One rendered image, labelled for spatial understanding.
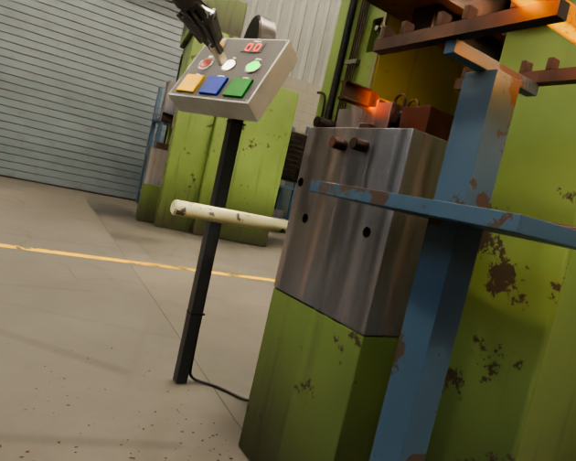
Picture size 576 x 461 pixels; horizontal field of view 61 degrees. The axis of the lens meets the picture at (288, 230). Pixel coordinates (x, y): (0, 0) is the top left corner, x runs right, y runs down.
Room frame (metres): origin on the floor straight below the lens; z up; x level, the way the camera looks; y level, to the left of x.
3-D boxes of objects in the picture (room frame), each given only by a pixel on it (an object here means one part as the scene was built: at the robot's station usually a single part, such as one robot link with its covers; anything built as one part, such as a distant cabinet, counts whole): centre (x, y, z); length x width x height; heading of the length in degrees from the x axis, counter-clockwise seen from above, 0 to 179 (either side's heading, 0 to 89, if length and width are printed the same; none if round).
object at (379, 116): (1.37, -0.29, 0.96); 0.42 x 0.20 x 0.09; 124
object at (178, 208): (1.49, 0.15, 0.62); 0.44 x 0.05 x 0.05; 124
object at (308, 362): (1.33, -0.33, 0.23); 0.56 x 0.38 x 0.47; 124
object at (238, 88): (1.51, 0.24, 1.01); 0.07 x 0.05 x 0.07; 59
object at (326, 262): (1.33, -0.33, 0.69); 0.56 x 0.38 x 0.45; 124
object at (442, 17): (0.77, -0.25, 1.02); 0.23 x 0.06 x 0.02; 123
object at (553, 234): (0.77, -0.25, 0.75); 0.40 x 0.30 x 0.02; 33
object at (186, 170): (6.51, 0.90, 1.45); 2.20 x 1.23 x 2.90; 118
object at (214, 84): (1.56, 0.33, 1.01); 0.07 x 0.05 x 0.07; 59
